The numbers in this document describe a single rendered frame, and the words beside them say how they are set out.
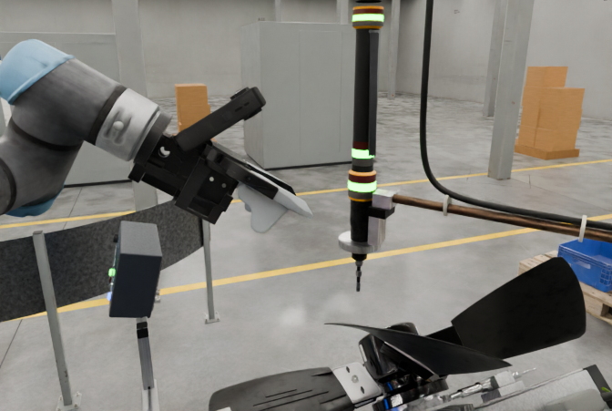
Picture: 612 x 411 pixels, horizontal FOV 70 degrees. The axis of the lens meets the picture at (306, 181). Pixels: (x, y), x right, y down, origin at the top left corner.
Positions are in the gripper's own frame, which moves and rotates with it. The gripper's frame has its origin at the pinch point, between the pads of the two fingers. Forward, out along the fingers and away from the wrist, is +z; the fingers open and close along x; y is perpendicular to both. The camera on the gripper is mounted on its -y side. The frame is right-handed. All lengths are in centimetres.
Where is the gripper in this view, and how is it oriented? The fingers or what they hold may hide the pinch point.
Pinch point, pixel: (300, 199)
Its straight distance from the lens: 56.5
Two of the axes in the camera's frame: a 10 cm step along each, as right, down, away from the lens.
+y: -5.1, 8.6, 0.6
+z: 8.3, 4.7, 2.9
